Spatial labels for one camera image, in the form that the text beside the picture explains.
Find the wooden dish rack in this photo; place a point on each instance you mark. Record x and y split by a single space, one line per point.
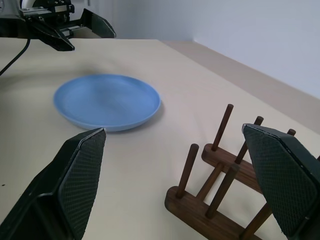
190 205

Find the blue plate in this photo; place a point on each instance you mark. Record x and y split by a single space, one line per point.
107 100

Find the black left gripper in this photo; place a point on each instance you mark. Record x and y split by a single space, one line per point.
55 12

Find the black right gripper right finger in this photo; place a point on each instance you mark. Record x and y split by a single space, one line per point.
280 175

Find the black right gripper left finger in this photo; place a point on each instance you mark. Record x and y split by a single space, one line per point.
75 180

